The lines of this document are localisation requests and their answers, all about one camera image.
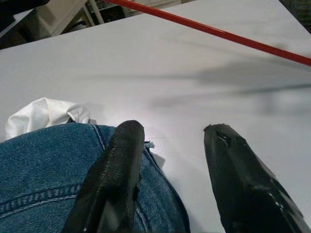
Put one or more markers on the white shirt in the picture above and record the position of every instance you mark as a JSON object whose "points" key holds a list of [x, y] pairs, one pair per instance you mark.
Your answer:
{"points": [[36, 114]]}

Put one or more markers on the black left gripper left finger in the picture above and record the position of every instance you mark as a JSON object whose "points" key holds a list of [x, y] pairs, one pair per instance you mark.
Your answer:
{"points": [[116, 170]]}

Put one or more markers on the blue jeans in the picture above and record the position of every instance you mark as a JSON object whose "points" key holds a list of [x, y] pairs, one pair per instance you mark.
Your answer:
{"points": [[43, 174]]}

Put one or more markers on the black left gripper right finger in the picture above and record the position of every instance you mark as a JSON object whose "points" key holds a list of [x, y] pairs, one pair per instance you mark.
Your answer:
{"points": [[243, 189]]}

